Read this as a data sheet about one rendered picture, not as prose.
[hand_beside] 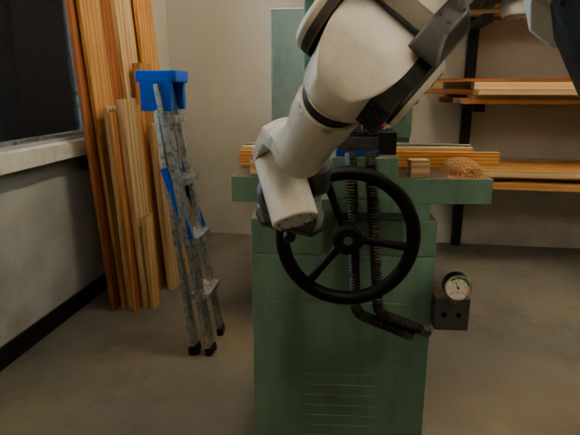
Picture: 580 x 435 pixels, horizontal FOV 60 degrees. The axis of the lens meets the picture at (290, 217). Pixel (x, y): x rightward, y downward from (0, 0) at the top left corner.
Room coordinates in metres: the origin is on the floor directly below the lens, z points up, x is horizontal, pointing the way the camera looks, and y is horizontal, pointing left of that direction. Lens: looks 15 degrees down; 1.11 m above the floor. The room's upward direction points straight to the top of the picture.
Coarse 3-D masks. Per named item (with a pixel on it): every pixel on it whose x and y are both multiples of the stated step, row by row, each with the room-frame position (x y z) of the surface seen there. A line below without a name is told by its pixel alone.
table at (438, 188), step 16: (240, 176) 1.16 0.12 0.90; (256, 176) 1.15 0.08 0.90; (400, 176) 1.15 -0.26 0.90; (432, 176) 1.15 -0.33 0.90; (240, 192) 1.15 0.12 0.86; (256, 192) 1.15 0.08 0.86; (416, 192) 1.13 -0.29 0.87; (432, 192) 1.13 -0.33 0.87; (448, 192) 1.13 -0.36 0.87; (464, 192) 1.12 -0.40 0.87; (480, 192) 1.12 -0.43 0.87; (384, 208) 1.04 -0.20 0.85
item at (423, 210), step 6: (318, 204) 1.14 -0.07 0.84; (414, 204) 1.13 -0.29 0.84; (420, 204) 1.13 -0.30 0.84; (426, 204) 1.13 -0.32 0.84; (420, 210) 1.13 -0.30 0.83; (426, 210) 1.13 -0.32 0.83; (330, 216) 1.14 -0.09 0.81; (360, 216) 1.14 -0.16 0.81; (366, 216) 1.14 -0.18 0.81; (384, 216) 1.13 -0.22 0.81; (390, 216) 1.13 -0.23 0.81; (396, 216) 1.13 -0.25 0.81; (402, 216) 1.13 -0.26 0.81; (420, 216) 1.13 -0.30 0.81; (426, 216) 1.13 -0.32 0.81
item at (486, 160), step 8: (240, 152) 1.31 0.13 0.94; (248, 152) 1.31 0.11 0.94; (400, 152) 1.29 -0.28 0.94; (408, 152) 1.28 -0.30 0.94; (416, 152) 1.28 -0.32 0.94; (424, 152) 1.28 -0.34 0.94; (432, 152) 1.28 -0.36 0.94; (440, 152) 1.28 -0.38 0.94; (448, 152) 1.28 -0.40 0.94; (456, 152) 1.28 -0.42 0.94; (464, 152) 1.28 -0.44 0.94; (472, 152) 1.28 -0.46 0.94; (480, 152) 1.28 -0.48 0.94; (488, 152) 1.28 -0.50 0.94; (496, 152) 1.28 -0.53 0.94; (240, 160) 1.31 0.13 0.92; (248, 160) 1.31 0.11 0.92; (400, 160) 1.29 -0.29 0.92; (432, 160) 1.28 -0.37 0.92; (440, 160) 1.28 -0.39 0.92; (472, 160) 1.27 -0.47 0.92; (480, 160) 1.27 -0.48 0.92; (488, 160) 1.27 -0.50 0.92; (496, 160) 1.27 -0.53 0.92
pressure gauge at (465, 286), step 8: (456, 272) 1.08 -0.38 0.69; (448, 280) 1.06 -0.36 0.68; (456, 280) 1.06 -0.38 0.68; (464, 280) 1.06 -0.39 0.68; (448, 288) 1.06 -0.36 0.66; (456, 288) 1.06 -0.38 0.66; (464, 288) 1.06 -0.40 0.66; (448, 296) 1.06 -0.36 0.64; (456, 296) 1.06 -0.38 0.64; (464, 296) 1.06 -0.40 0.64
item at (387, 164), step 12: (336, 156) 1.05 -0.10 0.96; (360, 156) 1.05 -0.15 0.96; (384, 156) 1.05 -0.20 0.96; (396, 156) 1.06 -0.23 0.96; (384, 168) 1.04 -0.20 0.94; (396, 168) 1.04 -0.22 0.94; (396, 180) 1.04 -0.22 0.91; (336, 192) 1.05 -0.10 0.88; (360, 192) 1.04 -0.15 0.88; (384, 192) 1.04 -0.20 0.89
